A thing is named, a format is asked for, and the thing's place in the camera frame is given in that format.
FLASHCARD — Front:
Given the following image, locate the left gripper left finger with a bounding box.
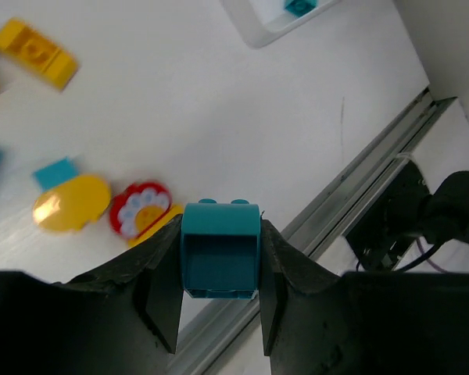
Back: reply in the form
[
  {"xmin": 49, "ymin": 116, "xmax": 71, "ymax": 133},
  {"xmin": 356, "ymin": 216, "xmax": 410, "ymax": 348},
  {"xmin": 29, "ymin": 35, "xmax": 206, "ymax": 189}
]
[{"xmin": 0, "ymin": 216, "xmax": 183, "ymax": 374}]

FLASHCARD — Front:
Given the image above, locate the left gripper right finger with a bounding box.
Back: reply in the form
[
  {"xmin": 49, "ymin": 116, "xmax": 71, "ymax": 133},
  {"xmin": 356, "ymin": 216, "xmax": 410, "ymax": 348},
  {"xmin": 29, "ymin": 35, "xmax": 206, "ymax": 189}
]
[{"xmin": 260, "ymin": 220, "xmax": 469, "ymax": 374}]

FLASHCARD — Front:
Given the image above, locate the yellow oval lego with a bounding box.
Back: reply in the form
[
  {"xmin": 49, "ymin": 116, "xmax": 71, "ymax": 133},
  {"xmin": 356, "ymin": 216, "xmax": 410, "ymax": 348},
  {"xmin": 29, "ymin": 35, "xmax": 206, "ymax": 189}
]
[{"xmin": 32, "ymin": 174, "xmax": 112, "ymax": 233}]

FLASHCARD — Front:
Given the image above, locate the teal oval lego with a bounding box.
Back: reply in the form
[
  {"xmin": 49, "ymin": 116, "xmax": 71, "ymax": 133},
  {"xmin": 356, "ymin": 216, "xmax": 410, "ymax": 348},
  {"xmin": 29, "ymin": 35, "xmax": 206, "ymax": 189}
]
[{"xmin": 180, "ymin": 198, "xmax": 261, "ymax": 300}]

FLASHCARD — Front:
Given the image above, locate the yellow curved lego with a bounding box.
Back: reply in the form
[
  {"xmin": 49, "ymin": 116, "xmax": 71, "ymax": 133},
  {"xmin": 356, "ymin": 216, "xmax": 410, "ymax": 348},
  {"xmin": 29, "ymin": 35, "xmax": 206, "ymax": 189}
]
[{"xmin": 0, "ymin": 18, "xmax": 79, "ymax": 91}]

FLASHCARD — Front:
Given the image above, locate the teal square lego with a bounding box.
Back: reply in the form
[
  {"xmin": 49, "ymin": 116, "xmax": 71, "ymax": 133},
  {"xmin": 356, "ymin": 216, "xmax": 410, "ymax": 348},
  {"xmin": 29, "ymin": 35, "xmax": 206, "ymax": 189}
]
[{"xmin": 284, "ymin": 0, "xmax": 319, "ymax": 17}]

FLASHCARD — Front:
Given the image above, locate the red flower lego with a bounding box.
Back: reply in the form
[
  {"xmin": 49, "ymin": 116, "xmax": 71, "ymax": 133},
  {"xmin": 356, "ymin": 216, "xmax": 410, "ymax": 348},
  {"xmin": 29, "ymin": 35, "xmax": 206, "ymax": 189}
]
[{"xmin": 109, "ymin": 181, "xmax": 172, "ymax": 240}]

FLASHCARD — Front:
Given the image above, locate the yellow flat lego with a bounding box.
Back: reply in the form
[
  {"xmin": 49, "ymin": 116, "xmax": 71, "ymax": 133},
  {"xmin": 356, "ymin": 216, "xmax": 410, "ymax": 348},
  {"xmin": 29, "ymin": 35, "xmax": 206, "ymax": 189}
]
[{"xmin": 127, "ymin": 205, "xmax": 184, "ymax": 248}]

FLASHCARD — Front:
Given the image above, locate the small teal lego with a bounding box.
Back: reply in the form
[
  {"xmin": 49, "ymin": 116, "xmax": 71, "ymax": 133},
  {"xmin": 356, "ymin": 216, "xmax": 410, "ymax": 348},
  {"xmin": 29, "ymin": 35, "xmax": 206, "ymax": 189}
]
[{"xmin": 32, "ymin": 158, "xmax": 79, "ymax": 191}]

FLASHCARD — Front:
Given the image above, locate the white compartment tray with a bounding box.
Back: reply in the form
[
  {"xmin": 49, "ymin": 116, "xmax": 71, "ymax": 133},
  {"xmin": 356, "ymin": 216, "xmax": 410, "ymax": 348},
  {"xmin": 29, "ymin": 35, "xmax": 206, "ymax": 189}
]
[{"xmin": 220, "ymin": 0, "xmax": 339, "ymax": 48}]

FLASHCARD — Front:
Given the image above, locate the aluminium frame rail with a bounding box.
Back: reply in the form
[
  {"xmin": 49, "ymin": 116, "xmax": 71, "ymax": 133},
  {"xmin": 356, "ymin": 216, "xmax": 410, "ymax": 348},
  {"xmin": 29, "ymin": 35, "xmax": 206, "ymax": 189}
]
[{"xmin": 167, "ymin": 89, "xmax": 457, "ymax": 374}]

